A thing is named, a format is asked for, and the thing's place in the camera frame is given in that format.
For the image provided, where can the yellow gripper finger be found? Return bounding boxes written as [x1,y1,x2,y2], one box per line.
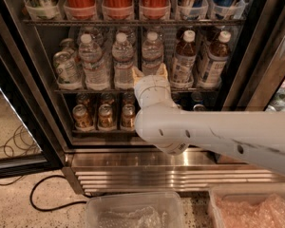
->
[156,63,168,79]
[132,66,144,83]

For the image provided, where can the clear water bottle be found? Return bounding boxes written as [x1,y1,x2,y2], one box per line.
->
[79,34,110,90]
[142,31,163,75]
[112,32,134,89]

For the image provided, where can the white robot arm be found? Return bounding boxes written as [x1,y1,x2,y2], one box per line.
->
[132,65,285,176]

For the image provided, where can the brown tea bottle left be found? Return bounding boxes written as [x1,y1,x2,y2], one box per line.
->
[170,30,197,88]

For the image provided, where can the brown tea bottle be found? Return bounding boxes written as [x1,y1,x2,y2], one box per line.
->
[170,30,197,88]
[197,30,231,88]

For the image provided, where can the gold can front middle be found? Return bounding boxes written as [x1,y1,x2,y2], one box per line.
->
[98,104,115,130]

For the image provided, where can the gold can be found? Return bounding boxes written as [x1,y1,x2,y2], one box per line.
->
[98,104,115,130]
[122,104,136,130]
[72,104,94,131]

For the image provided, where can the brown tea bottle right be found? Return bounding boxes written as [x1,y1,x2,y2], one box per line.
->
[197,30,231,88]

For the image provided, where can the stainless steel fridge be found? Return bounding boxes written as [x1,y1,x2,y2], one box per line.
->
[0,0,285,195]

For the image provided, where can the red cola can middle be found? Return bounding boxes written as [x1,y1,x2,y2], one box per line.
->
[103,0,133,20]

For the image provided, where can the red cola can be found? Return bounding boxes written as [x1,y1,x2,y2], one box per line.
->
[103,0,133,20]
[141,0,168,20]
[64,0,96,20]

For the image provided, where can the glass fridge door right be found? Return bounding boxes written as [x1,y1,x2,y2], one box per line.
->
[218,0,285,111]

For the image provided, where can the black fridge door left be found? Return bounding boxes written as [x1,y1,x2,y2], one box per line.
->
[0,12,64,179]

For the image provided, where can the gold can front right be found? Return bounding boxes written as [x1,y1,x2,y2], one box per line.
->
[122,104,136,130]

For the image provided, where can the blue can front right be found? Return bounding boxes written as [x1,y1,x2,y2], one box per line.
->
[192,104,207,111]

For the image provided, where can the red cola can right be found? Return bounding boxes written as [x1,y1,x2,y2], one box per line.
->
[141,0,168,20]

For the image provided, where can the silver green can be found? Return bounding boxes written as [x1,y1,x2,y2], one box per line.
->
[53,51,83,90]

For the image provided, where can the gold can front left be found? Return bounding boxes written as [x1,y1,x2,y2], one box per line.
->
[72,104,94,131]

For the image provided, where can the blue orange can left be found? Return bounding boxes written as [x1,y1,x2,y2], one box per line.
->
[176,0,208,21]

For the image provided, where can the red cola can left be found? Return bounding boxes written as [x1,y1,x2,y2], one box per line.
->
[64,0,96,20]

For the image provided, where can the silver can top left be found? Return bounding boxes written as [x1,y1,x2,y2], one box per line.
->
[25,0,61,20]

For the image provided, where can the clear plastic bin left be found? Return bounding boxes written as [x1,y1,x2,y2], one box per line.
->
[85,191,185,228]

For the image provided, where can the clear plastic bin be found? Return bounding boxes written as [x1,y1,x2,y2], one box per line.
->
[208,183,285,228]
[85,191,185,228]

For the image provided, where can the clear bubble wrap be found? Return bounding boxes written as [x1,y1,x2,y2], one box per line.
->
[98,206,168,228]

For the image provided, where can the clear plastic bin right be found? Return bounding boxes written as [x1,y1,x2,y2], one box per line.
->
[208,183,285,228]

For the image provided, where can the pink bubble wrap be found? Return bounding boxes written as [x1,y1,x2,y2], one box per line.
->
[216,194,285,228]

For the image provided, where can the black power cable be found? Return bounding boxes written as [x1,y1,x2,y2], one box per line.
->
[28,174,93,213]

